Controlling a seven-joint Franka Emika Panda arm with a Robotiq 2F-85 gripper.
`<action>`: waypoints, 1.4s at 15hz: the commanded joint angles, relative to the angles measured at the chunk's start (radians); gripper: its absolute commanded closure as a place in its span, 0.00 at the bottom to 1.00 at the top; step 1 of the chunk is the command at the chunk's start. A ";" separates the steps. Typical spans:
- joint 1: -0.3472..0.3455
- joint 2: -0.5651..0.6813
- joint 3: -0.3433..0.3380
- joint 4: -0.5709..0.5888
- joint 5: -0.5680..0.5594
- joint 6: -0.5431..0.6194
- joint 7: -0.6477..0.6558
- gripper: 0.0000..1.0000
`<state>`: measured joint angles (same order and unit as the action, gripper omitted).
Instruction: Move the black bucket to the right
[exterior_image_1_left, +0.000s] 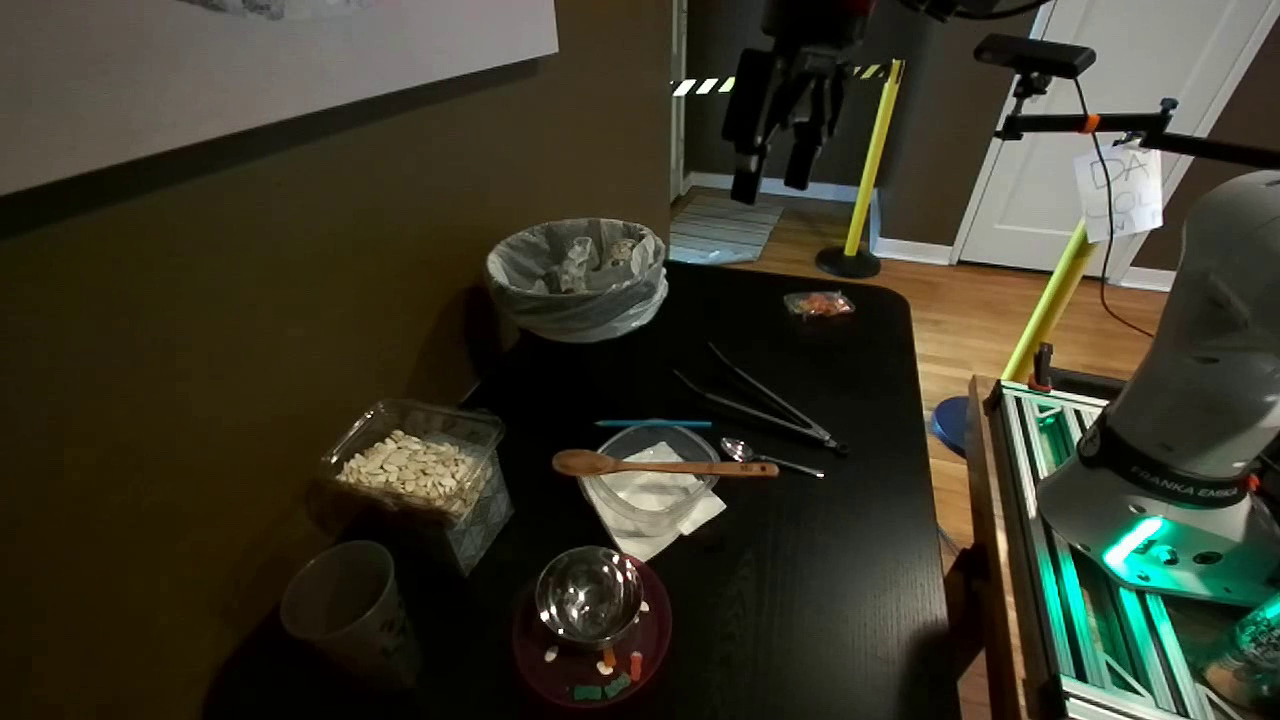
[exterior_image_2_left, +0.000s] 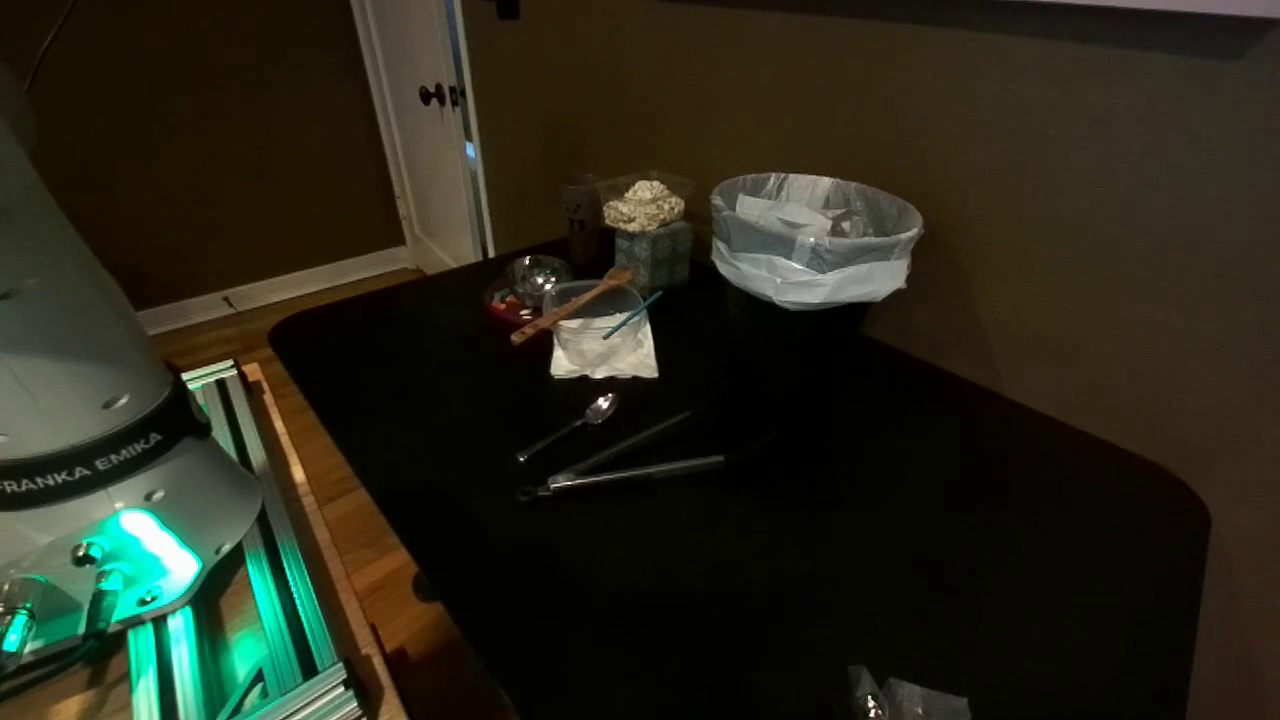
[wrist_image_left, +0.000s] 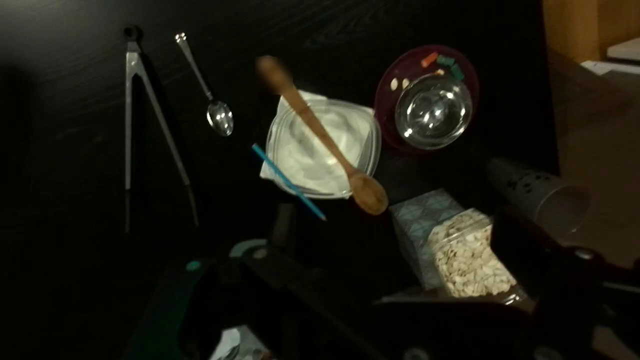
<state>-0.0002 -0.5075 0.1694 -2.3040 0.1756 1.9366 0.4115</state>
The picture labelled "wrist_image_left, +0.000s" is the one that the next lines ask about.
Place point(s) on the clear glass bowl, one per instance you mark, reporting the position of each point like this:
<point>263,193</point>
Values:
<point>432,112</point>

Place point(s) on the patterned tissue box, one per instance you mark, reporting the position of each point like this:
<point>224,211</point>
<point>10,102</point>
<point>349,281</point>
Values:
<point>417,227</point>

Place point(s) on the orange candy piece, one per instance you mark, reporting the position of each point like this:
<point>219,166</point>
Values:
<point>429,58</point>

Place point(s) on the wooden spoon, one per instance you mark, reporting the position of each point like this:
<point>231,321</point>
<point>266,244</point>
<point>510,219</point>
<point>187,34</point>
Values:
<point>313,122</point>

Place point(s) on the clear bag of oats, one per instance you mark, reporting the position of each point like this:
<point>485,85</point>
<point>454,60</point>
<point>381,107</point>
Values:
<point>470,257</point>

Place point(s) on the white folded cloth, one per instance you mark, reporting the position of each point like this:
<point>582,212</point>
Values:
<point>294,151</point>

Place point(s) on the metal tongs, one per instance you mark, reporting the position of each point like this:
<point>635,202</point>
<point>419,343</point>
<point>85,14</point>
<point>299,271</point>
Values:
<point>134,72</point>

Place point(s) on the green candy piece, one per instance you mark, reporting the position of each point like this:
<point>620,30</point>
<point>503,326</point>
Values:
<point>450,64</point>

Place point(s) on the black bucket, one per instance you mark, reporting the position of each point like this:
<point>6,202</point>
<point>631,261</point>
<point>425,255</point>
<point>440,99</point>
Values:
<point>163,312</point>

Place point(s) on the metal spoon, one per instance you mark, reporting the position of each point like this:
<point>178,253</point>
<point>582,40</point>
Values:
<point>219,116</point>

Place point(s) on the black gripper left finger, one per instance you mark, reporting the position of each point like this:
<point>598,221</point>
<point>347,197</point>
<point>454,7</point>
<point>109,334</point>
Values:
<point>313,307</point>

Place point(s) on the maroon plate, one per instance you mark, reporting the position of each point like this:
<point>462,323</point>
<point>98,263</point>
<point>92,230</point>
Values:
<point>389,100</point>

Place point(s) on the white paper sheet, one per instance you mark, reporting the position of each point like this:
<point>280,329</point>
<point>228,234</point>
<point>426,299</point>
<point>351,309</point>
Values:
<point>611,64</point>

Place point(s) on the wooden cabinet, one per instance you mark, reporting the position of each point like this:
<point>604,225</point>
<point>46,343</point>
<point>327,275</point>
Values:
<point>587,26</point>

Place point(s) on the white perforated cup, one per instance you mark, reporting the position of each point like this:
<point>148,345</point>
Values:
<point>542,193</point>

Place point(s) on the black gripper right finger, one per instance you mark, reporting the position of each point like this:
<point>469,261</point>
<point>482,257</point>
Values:
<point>581,300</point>

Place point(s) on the blue straw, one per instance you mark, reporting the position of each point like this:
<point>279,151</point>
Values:
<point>280,175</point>

